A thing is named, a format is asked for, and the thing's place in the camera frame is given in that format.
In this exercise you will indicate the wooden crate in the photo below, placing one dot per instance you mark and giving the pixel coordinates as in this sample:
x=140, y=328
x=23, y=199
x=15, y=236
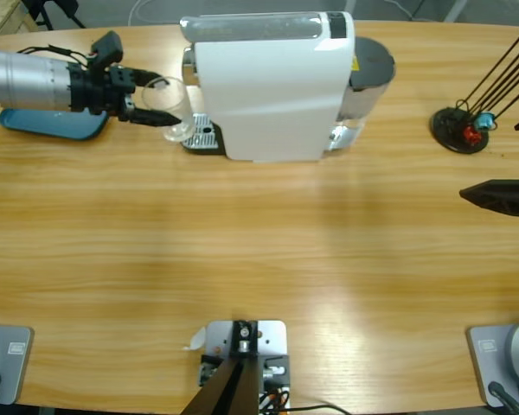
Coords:
x=0, y=17

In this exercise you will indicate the white camera mount dark post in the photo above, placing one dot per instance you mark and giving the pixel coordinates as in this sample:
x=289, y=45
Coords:
x=268, y=337

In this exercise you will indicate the black chair legs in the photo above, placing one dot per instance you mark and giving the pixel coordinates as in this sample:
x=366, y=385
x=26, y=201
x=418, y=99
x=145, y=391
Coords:
x=52, y=4

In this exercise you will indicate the clear drinking glass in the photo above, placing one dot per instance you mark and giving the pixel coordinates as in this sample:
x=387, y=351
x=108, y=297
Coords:
x=179, y=132

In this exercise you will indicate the red coffee capsule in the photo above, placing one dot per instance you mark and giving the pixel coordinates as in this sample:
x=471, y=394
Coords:
x=471, y=134

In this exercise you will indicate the grey table leg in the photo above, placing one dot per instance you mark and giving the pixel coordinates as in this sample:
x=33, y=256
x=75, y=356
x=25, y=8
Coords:
x=350, y=5

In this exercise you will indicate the white table frame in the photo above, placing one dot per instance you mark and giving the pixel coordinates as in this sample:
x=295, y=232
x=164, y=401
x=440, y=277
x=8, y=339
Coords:
x=457, y=9

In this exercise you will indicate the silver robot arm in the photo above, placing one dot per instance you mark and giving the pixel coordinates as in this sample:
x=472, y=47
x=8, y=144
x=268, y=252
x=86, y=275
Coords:
x=26, y=80

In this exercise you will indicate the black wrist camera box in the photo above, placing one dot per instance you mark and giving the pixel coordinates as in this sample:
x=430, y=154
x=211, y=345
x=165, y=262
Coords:
x=108, y=47

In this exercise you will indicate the teal plastic tray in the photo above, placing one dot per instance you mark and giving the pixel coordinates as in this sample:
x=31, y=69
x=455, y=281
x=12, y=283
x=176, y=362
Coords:
x=47, y=125

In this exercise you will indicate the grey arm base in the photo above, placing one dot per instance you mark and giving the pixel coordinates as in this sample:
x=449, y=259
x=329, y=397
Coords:
x=484, y=367
x=13, y=367

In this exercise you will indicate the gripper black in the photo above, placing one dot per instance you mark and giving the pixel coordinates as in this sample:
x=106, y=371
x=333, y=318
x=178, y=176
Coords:
x=110, y=91

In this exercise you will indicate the black capsule holder stand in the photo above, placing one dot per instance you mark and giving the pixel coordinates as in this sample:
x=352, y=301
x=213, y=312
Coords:
x=447, y=125

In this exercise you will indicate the white capsule coffee machine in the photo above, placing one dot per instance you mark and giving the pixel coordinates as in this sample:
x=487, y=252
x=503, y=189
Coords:
x=264, y=86

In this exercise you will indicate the teal coffee capsule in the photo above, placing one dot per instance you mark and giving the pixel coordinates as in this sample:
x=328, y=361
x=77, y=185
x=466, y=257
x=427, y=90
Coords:
x=484, y=121

